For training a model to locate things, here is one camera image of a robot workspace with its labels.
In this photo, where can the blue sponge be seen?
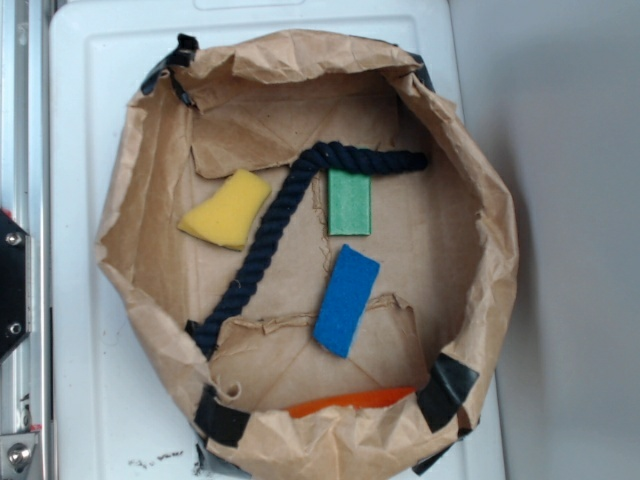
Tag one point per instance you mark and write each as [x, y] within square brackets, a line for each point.
[345, 300]

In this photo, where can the green sponge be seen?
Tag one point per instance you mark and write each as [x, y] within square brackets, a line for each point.
[349, 204]

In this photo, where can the yellow sponge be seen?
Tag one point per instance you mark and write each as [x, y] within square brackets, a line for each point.
[225, 218]

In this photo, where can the brown paper bag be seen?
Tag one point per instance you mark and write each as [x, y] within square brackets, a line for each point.
[445, 237]

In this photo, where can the orange object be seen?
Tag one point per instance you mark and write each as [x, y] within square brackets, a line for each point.
[379, 398]

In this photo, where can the white plastic tray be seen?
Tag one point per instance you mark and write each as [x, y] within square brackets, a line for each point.
[113, 417]

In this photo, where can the black metal bracket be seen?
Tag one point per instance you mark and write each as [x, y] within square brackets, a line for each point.
[13, 285]

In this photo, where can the aluminium frame rail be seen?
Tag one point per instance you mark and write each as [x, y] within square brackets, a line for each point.
[27, 446]

